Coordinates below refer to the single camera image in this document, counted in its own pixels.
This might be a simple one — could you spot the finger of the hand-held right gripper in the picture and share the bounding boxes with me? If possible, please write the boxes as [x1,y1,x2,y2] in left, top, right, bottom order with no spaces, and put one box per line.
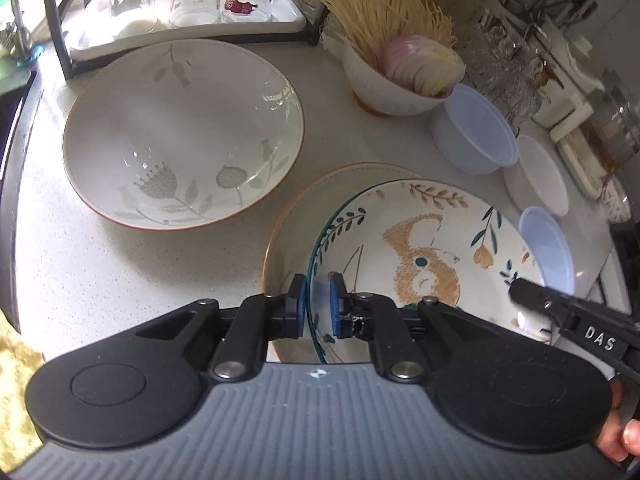
[507,278,576,332]

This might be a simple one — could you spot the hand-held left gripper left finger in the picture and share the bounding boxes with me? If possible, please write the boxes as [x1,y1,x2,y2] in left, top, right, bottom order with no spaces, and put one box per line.
[135,273,308,382]

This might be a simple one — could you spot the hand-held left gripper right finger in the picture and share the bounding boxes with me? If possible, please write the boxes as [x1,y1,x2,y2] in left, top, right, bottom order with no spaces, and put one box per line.
[327,272,503,382]

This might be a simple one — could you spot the squirrel print plate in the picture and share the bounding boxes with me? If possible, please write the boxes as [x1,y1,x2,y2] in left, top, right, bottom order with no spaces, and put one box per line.
[307,179,553,364]

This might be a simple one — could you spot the small white bowl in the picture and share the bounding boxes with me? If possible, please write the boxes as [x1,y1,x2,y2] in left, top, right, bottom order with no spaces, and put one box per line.
[502,135,571,218]

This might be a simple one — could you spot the person's right hand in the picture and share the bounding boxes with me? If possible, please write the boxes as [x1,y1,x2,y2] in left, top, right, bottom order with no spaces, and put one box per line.
[592,377,640,466]

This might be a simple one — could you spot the pale blue plastic bowl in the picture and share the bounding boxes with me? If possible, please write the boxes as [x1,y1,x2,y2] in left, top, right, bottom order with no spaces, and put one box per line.
[518,206,577,297]

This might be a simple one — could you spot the orange rimmed plate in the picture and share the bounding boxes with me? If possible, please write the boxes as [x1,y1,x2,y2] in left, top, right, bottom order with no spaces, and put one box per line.
[261,162,426,364]

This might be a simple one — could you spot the black stove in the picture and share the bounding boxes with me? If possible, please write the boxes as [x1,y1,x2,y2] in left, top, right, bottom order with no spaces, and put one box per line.
[609,220,640,291]

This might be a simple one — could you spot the small cup of tea leaves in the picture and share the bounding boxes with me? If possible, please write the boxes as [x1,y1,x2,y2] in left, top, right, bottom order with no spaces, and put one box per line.
[599,175,634,224]

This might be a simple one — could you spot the glass kettle on white base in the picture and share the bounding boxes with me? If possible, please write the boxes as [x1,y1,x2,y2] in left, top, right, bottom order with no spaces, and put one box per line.
[549,72,640,201]

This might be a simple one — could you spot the translucent plastic bowl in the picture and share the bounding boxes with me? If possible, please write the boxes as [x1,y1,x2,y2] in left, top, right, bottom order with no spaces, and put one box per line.
[431,84,521,177]

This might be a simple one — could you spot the white electric kettle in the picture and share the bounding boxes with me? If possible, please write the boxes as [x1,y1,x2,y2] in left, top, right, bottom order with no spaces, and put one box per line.
[530,35,607,128]

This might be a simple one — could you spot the large floral bowl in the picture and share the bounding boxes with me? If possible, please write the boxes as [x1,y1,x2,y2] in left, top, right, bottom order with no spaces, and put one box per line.
[61,38,306,232]

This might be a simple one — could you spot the white bowl with brown rim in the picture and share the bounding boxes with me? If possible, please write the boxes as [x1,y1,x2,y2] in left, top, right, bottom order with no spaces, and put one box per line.
[342,42,456,118]

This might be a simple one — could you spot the crackled glass teapot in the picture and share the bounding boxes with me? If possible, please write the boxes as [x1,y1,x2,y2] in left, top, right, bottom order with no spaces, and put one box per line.
[457,9,547,127]

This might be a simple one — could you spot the sliced purple onion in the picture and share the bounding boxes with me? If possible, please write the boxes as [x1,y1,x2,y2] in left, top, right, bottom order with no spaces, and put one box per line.
[384,34,467,97]

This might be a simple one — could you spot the white drain tray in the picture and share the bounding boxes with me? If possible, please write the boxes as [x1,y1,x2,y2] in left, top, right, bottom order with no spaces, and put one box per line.
[69,0,307,59]

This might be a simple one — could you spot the yellow cloth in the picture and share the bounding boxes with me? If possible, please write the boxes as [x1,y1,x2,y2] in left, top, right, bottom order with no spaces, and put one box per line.
[0,309,47,461]

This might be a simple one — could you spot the bundle of dry noodles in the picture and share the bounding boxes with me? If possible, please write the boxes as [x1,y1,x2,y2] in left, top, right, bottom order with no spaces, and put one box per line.
[317,0,458,63]

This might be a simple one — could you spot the black sink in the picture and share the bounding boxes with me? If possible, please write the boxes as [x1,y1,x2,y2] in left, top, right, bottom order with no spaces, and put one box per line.
[0,69,43,336]

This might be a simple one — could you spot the metal faucet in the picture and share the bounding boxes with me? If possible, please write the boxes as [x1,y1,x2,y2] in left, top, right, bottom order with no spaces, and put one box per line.
[6,0,37,58]

